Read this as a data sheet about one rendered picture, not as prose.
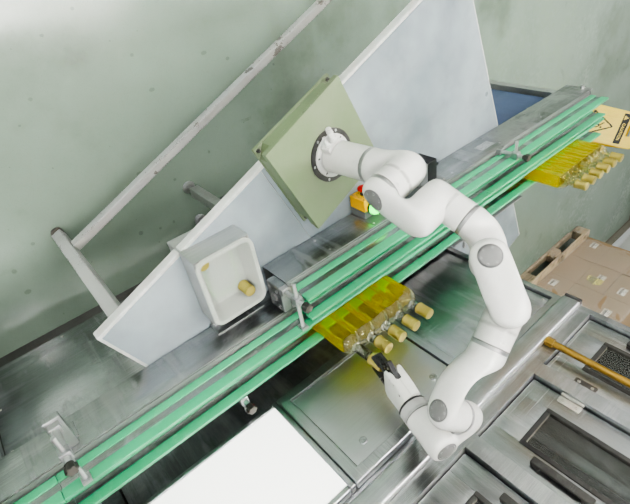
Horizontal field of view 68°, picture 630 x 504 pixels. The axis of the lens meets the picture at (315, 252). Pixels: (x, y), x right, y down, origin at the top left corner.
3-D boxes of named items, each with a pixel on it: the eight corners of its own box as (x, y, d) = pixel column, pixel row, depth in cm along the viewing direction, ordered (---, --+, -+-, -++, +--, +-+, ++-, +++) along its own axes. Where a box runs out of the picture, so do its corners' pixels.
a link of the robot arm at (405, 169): (387, 168, 130) (435, 180, 119) (356, 195, 125) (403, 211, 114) (380, 138, 124) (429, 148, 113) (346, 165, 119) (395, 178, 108)
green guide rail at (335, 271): (291, 289, 137) (309, 302, 131) (291, 287, 136) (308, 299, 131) (590, 96, 215) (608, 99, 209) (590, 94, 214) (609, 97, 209)
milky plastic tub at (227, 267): (203, 314, 136) (218, 329, 130) (178, 253, 123) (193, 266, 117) (252, 284, 144) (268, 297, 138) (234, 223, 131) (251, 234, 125)
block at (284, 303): (270, 303, 143) (283, 314, 138) (263, 280, 138) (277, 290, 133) (279, 297, 145) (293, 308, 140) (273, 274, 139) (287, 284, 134)
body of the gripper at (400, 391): (428, 416, 117) (403, 384, 126) (428, 390, 111) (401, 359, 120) (403, 429, 115) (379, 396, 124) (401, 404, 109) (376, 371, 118)
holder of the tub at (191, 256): (208, 326, 139) (221, 339, 134) (178, 252, 123) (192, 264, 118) (255, 296, 147) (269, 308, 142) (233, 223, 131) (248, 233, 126)
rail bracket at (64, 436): (57, 438, 117) (84, 505, 102) (23, 397, 107) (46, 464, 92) (76, 426, 119) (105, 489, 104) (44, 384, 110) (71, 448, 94)
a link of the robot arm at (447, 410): (484, 341, 111) (447, 423, 110) (454, 328, 103) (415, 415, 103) (516, 356, 104) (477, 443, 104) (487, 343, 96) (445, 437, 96)
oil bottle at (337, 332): (304, 322, 147) (350, 359, 132) (301, 310, 143) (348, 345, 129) (317, 313, 149) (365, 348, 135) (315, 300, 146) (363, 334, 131)
